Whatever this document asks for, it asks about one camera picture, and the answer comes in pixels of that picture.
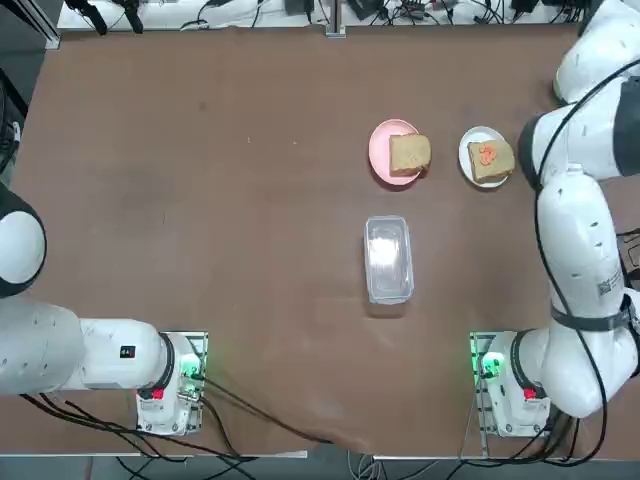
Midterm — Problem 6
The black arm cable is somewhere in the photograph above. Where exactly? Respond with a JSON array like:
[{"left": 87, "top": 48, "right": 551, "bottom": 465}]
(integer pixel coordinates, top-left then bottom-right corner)
[{"left": 534, "top": 59, "right": 640, "bottom": 451}]

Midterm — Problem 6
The pink round plate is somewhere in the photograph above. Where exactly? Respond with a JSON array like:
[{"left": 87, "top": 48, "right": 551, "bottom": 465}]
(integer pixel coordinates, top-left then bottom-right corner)
[{"left": 368, "top": 118, "right": 426, "bottom": 189}]

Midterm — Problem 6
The black base cable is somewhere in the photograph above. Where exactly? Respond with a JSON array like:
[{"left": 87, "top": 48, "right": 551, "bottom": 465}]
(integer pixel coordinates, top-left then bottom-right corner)
[
  {"left": 19, "top": 377, "right": 336, "bottom": 461},
  {"left": 459, "top": 394, "right": 586, "bottom": 466}
]

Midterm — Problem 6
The white round plate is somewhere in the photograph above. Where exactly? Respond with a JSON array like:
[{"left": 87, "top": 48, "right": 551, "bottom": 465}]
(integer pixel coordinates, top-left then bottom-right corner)
[{"left": 458, "top": 125, "right": 514, "bottom": 189}]

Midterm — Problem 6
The brown bread slice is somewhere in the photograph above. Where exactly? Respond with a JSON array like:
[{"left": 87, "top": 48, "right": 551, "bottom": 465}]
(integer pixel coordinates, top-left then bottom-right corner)
[
  {"left": 388, "top": 133, "right": 432, "bottom": 177},
  {"left": 467, "top": 139, "right": 516, "bottom": 184}
]

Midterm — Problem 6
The clear plastic container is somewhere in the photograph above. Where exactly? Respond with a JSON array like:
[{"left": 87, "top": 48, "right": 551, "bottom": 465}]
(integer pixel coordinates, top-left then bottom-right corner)
[{"left": 363, "top": 214, "right": 415, "bottom": 306}]

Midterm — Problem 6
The black stand leg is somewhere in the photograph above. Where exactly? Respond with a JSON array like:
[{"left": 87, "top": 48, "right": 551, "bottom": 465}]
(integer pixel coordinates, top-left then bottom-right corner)
[
  {"left": 119, "top": 0, "right": 146, "bottom": 34},
  {"left": 62, "top": 0, "right": 109, "bottom": 36}
]

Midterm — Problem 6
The aluminium camera post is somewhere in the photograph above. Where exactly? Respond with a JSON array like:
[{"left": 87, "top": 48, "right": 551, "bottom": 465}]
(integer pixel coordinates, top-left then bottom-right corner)
[{"left": 324, "top": 0, "right": 347, "bottom": 39}]

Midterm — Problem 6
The red and black power strip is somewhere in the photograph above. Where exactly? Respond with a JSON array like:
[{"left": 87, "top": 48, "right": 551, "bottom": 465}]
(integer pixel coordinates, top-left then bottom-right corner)
[{"left": 394, "top": 0, "right": 430, "bottom": 21}]

